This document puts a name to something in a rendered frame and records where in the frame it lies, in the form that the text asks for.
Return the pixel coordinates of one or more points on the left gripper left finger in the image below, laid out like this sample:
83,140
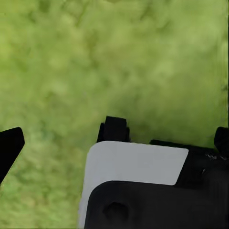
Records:
11,143

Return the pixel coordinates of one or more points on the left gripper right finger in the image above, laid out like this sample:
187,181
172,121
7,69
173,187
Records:
221,142

